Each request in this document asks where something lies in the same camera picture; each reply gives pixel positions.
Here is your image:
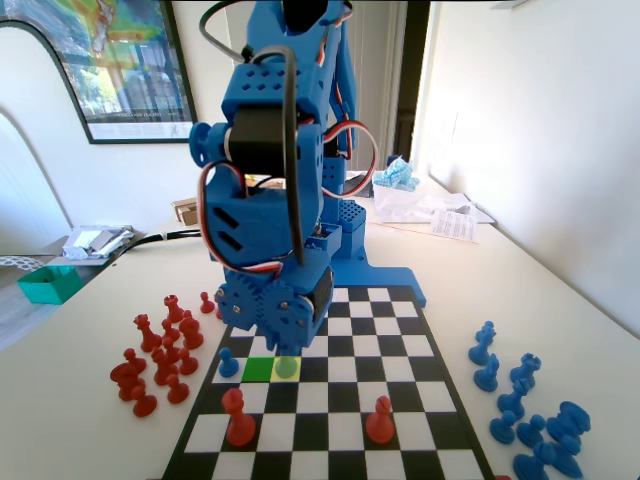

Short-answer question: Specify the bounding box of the long cardboard box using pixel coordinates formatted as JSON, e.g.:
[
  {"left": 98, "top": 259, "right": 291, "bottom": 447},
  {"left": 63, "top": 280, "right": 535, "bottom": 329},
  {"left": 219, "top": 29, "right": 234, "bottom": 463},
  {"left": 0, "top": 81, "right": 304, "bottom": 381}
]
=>
[{"left": 171, "top": 197, "right": 202, "bottom": 227}]

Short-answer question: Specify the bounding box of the blue chess pawn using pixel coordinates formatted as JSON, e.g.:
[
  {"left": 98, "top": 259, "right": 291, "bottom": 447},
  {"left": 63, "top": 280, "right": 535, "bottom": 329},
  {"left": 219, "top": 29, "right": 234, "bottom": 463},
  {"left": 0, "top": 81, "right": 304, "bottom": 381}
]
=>
[
  {"left": 488, "top": 409, "right": 518, "bottom": 446},
  {"left": 516, "top": 413, "right": 548, "bottom": 449},
  {"left": 217, "top": 347, "right": 240, "bottom": 379}
]

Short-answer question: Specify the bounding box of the white arched panel black rim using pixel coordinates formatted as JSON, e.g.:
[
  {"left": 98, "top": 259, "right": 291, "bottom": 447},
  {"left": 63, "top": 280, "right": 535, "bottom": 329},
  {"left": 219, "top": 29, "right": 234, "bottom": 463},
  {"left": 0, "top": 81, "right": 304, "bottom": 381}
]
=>
[{"left": 0, "top": 19, "right": 104, "bottom": 257}]

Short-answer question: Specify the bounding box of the blue chess rook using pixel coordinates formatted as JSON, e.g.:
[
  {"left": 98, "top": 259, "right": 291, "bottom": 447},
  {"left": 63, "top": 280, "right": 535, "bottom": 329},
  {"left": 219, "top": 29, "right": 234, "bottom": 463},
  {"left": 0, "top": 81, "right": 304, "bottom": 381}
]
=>
[
  {"left": 509, "top": 352, "right": 543, "bottom": 392},
  {"left": 512, "top": 440, "right": 562, "bottom": 480}
]

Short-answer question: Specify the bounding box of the green open box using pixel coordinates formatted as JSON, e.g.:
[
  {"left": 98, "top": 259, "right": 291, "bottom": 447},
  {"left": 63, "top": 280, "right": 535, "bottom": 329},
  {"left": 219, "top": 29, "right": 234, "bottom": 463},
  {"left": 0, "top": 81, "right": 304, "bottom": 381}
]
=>
[{"left": 16, "top": 264, "right": 84, "bottom": 306}]

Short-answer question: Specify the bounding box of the black white chess board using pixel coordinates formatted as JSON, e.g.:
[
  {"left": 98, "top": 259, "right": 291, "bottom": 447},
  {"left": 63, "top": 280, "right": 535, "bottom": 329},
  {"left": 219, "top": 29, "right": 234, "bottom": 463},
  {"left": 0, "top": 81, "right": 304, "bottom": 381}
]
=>
[{"left": 160, "top": 285, "right": 496, "bottom": 480}]

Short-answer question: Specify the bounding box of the dark grey box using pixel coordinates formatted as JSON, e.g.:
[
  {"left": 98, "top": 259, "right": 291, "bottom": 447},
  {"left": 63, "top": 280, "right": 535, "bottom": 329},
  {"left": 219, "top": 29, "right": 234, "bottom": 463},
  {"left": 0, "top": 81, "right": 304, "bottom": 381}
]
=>
[{"left": 344, "top": 172, "right": 376, "bottom": 199}]

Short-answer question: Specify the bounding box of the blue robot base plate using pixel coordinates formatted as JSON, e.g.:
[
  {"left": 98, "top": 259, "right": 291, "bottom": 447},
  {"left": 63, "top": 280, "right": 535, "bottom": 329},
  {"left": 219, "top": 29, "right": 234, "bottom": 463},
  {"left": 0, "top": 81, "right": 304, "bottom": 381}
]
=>
[{"left": 327, "top": 249, "right": 429, "bottom": 309}]

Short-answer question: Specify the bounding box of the blue white crumpled bundle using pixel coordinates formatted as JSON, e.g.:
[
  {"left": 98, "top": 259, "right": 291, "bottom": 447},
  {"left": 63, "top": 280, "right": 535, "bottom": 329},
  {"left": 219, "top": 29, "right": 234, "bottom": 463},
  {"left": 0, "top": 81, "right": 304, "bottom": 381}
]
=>
[{"left": 371, "top": 155, "right": 421, "bottom": 193}]

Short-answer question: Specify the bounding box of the red chess queen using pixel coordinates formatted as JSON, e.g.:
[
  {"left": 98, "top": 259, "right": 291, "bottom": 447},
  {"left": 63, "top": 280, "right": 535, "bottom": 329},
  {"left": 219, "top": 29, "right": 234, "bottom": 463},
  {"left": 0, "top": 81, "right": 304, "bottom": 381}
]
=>
[{"left": 133, "top": 313, "right": 163, "bottom": 354}]

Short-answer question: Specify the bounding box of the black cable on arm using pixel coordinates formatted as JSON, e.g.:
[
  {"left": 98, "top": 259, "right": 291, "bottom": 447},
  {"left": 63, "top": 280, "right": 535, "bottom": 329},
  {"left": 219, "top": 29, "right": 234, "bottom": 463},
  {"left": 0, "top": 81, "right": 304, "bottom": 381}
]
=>
[{"left": 198, "top": 0, "right": 308, "bottom": 267}]

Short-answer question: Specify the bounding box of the blue chess bishop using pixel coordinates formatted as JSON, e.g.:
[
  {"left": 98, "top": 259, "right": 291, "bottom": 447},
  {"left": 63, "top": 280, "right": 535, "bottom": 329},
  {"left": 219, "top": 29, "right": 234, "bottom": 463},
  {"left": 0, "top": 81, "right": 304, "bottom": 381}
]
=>
[
  {"left": 549, "top": 434, "right": 585, "bottom": 477},
  {"left": 496, "top": 378, "right": 531, "bottom": 421}
]

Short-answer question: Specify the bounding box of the clear plastic bag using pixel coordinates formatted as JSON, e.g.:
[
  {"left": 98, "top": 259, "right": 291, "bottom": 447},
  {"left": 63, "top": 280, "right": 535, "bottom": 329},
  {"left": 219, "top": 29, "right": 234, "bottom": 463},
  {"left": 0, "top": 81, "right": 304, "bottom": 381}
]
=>
[{"left": 372, "top": 182, "right": 496, "bottom": 225}]

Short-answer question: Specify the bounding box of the red chess bishop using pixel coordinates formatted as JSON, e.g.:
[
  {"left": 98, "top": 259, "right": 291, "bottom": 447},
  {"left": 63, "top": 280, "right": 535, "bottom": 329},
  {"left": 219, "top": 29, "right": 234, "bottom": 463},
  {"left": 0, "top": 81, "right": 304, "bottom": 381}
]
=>
[
  {"left": 364, "top": 394, "right": 397, "bottom": 446},
  {"left": 178, "top": 309, "right": 205, "bottom": 351}
]

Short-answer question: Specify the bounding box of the black framed map poster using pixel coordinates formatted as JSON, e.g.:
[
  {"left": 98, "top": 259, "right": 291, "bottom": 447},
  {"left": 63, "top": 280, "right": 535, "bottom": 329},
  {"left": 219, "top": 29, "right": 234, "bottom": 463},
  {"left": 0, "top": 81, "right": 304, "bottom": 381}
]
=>
[{"left": 0, "top": 0, "right": 204, "bottom": 146}]

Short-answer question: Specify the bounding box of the blue chess queen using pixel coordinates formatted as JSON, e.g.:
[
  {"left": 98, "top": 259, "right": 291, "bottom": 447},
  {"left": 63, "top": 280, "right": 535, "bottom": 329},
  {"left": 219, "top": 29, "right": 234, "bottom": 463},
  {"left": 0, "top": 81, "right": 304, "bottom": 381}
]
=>
[{"left": 545, "top": 400, "right": 593, "bottom": 444}]

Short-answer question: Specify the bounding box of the pile of papers and foil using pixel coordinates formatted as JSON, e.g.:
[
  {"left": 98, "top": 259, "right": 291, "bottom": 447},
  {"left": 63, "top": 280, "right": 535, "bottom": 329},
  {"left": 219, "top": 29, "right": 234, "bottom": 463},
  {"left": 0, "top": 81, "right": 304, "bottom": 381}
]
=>
[{"left": 61, "top": 224, "right": 137, "bottom": 261}]

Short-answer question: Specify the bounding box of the printed paper sheet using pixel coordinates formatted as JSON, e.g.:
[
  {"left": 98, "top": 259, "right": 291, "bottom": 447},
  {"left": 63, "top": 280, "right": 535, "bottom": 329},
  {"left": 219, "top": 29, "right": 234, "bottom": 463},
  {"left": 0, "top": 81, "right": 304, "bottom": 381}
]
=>
[{"left": 428, "top": 208, "right": 482, "bottom": 245}]

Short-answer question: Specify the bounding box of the blue chess king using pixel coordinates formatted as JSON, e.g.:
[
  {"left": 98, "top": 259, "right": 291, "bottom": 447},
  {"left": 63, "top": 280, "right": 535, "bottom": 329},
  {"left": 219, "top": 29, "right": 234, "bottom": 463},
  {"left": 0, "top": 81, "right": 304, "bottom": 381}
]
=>
[{"left": 273, "top": 350, "right": 298, "bottom": 381}]

